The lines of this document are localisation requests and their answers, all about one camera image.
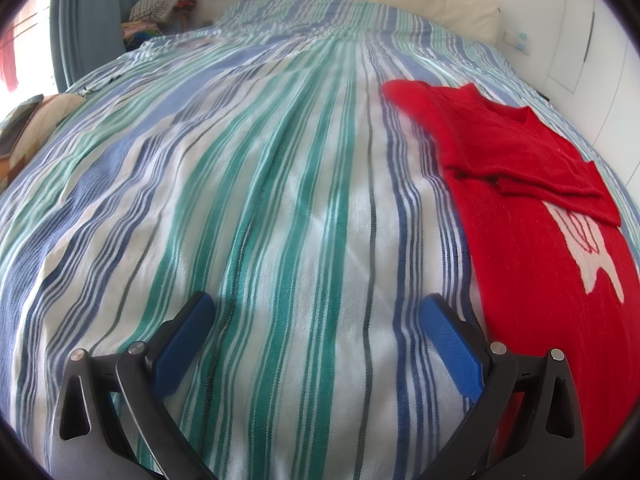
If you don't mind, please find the red hanging cloth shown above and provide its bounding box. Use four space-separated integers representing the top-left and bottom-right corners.
0 15 22 94

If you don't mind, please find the striped bed sheet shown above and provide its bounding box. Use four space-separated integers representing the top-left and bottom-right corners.
0 0 640 480

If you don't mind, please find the smartphone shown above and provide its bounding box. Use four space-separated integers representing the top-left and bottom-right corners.
0 94 45 158

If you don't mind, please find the patterned cloth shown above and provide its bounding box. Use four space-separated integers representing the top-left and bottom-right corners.
0 92 88 192

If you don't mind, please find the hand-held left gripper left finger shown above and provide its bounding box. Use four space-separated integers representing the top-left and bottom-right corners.
50 291 218 480

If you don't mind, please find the white wardrobe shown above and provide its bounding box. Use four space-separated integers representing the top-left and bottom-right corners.
540 0 640 171

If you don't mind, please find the blue curtain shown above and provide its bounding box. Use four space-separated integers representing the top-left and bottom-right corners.
50 0 126 91

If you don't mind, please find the pile of clothes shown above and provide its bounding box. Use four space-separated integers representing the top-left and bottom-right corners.
120 0 201 52

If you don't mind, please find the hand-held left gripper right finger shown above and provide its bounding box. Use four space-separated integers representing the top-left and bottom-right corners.
419 294 587 480

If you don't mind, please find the red sweater with white print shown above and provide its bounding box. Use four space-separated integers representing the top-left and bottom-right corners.
381 79 640 471

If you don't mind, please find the wall socket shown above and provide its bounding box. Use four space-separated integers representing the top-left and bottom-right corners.
502 30 531 54

